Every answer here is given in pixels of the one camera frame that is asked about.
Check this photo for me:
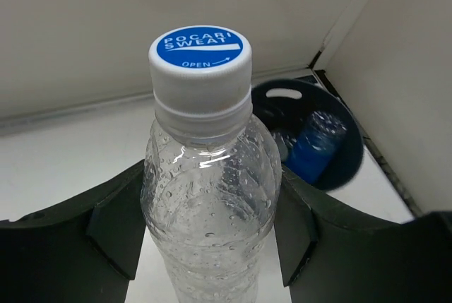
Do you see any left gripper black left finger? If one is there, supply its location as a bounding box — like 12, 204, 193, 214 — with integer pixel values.
1, 162, 145, 302

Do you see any dark blue waste bin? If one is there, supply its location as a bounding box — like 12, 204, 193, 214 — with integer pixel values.
251, 79, 364, 191

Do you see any clear plastic bottle white cap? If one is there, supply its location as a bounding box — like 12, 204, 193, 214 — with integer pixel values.
141, 25, 282, 302

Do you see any blue label plastic bottle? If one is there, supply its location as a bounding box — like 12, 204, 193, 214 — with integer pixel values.
285, 110, 347, 184

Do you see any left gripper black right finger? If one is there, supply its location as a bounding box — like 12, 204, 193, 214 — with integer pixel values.
275, 169, 451, 302

